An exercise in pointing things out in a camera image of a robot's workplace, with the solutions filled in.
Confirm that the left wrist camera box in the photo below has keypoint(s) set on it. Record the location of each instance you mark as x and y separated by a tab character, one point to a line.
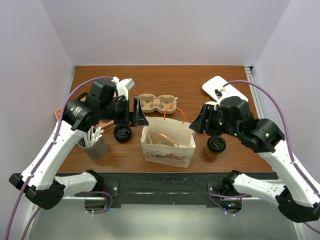
123	86

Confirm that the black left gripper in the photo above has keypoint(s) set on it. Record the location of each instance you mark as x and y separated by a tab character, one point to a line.
131	118

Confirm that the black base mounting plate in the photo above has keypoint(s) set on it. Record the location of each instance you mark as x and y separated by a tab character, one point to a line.
156	188

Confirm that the aluminium frame rail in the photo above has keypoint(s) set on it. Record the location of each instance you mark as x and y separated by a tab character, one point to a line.
296	199

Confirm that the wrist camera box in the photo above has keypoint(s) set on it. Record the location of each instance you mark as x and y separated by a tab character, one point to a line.
220	93
123	86

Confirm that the cardboard two-cup carrier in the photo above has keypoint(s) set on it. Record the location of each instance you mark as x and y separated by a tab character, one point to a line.
151	103

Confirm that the single paper coffee cup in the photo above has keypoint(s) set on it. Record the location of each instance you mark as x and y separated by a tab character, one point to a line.
213	152

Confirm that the black plastic cup lid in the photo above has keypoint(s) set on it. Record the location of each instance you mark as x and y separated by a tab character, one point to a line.
216	142

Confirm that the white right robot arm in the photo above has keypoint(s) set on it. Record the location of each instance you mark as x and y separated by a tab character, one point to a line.
296	197

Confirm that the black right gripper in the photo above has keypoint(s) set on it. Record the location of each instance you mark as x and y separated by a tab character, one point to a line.
199	125

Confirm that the orange plastic tray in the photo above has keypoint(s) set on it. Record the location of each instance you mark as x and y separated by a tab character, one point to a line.
106	125

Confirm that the stack of black lids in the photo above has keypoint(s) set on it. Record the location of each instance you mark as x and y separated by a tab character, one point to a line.
122	133

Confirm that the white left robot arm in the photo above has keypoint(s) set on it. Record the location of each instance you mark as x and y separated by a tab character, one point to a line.
107	99

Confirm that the white rectangular tray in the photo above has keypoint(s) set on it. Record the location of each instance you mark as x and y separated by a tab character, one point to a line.
218	83

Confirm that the grey cup with stirrers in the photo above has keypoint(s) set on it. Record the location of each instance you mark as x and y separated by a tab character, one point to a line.
93	143

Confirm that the brown paper takeout bag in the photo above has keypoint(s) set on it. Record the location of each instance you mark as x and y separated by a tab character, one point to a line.
176	130

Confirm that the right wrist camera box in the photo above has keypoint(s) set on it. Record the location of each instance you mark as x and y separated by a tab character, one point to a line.
220	93

